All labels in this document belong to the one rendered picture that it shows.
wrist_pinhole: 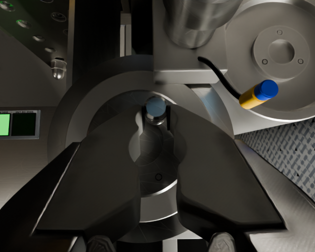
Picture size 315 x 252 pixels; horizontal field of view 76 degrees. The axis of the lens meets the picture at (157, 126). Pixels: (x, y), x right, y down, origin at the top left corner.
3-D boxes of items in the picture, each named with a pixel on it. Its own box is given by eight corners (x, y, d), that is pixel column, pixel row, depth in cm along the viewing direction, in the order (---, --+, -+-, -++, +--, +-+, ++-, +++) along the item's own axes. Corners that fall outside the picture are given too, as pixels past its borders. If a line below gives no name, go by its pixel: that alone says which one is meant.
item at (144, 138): (62, 160, 14) (123, 69, 14) (74, 159, 16) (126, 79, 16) (158, 220, 13) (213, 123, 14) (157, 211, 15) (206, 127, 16)
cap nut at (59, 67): (62, 59, 49) (62, 76, 48) (69, 65, 52) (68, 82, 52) (47, 59, 49) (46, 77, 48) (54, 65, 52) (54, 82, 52)
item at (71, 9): (79, -122, 20) (72, 59, 17) (120, 27, 43) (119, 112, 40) (74, -122, 20) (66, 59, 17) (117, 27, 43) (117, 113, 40)
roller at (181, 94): (240, 109, 16) (177, 251, 14) (187, 135, 41) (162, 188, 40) (109, 46, 16) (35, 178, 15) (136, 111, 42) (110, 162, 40)
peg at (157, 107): (172, 101, 11) (161, 123, 11) (169, 111, 14) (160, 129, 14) (150, 90, 11) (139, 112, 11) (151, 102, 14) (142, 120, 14)
